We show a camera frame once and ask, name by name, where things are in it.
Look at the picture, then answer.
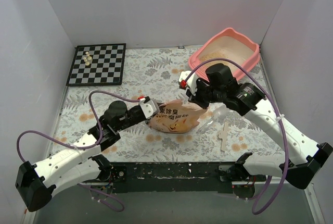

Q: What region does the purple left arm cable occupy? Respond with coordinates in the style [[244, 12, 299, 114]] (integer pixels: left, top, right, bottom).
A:
[[16, 90, 146, 212]]

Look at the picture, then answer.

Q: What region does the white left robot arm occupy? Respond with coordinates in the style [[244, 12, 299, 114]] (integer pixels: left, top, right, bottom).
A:
[[15, 98, 159, 212]]

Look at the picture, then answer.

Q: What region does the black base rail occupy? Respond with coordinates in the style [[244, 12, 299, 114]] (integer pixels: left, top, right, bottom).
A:
[[84, 162, 250, 193]]

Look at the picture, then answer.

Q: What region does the pink litter bag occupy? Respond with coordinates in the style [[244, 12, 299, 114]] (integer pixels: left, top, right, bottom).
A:
[[147, 99, 207, 134]]

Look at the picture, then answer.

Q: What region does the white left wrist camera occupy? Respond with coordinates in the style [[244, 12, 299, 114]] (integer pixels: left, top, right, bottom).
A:
[[138, 96, 160, 120]]

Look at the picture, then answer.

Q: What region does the black white chessboard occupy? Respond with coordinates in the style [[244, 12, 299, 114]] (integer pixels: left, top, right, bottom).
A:
[[67, 43, 126, 86]]

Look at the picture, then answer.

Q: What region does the pink litter box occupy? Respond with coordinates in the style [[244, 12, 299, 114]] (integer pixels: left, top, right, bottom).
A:
[[188, 28, 261, 72]]

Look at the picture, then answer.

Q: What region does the clear plastic scoop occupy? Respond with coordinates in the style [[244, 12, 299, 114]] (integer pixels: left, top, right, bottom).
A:
[[197, 104, 229, 134]]

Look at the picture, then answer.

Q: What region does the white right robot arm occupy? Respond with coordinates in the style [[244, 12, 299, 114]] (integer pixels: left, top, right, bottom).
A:
[[178, 64, 332, 189]]

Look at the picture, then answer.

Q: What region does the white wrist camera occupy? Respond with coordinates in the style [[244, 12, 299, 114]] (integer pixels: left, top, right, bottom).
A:
[[138, 96, 160, 120], [178, 71, 199, 96]]

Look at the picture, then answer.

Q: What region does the beige bag clip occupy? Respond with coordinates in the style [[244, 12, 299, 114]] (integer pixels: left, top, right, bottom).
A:
[[217, 121, 229, 152]]

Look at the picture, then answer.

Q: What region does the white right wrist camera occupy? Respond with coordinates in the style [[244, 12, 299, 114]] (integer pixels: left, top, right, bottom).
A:
[[178, 71, 199, 96]]

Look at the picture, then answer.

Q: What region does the floral table mat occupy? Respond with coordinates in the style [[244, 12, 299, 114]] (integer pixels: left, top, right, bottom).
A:
[[50, 47, 284, 162]]

